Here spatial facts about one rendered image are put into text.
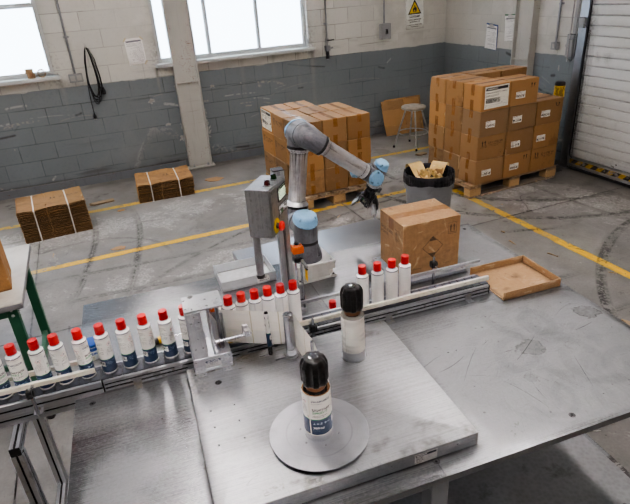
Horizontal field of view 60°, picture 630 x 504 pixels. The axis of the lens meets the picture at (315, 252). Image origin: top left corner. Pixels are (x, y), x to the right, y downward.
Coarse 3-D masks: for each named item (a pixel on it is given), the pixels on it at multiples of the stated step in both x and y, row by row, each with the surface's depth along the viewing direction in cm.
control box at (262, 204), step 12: (276, 180) 202; (252, 192) 194; (264, 192) 193; (276, 192) 199; (252, 204) 197; (264, 204) 195; (276, 204) 200; (252, 216) 199; (264, 216) 198; (276, 216) 201; (252, 228) 201; (264, 228) 200; (276, 228) 201
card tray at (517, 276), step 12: (492, 264) 260; (504, 264) 263; (516, 264) 264; (528, 264) 262; (480, 276) 256; (492, 276) 255; (504, 276) 255; (516, 276) 254; (528, 276) 253; (540, 276) 252; (552, 276) 248; (492, 288) 246; (504, 288) 245; (516, 288) 244; (528, 288) 239; (540, 288) 241; (504, 300) 237
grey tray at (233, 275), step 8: (264, 256) 280; (224, 264) 275; (232, 264) 277; (240, 264) 278; (248, 264) 280; (264, 264) 281; (216, 272) 267; (224, 272) 276; (232, 272) 275; (240, 272) 275; (248, 272) 274; (256, 272) 274; (264, 272) 273; (272, 272) 264; (224, 280) 268; (232, 280) 258; (240, 280) 260; (248, 280) 261; (256, 280) 263; (264, 280) 264; (272, 280) 266; (224, 288) 258; (232, 288) 260
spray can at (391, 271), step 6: (390, 258) 224; (390, 264) 223; (390, 270) 223; (396, 270) 224; (390, 276) 224; (396, 276) 225; (390, 282) 226; (396, 282) 226; (390, 288) 227; (396, 288) 227; (390, 294) 228; (396, 294) 229
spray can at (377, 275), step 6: (378, 264) 220; (372, 270) 224; (378, 270) 221; (372, 276) 223; (378, 276) 222; (372, 282) 224; (378, 282) 223; (372, 288) 226; (378, 288) 224; (372, 294) 227; (378, 294) 226; (372, 300) 229; (378, 300) 227
